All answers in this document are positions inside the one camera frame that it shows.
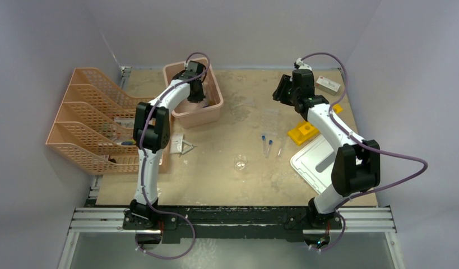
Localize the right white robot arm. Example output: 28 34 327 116
272 69 381 228

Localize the small glass beaker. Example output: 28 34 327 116
234 154 248 171

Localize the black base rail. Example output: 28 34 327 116
67 205 397 246

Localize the clear plastic tube rack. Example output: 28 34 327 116
261 108 280 136

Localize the small white red box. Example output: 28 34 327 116
315 76 341 96

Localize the orange compartment organizer tray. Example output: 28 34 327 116
159 112 174 174

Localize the orange mesh file rack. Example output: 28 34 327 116
46 67 151 175

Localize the white plastic tray lid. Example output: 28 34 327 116
290 134 336 194

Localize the pink plastic bin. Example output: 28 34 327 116
160 57 224 129

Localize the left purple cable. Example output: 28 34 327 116
134 52 211 261

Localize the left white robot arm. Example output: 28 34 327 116
129 61 208 229

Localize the yellow test tube rack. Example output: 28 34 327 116
288 104 344 149

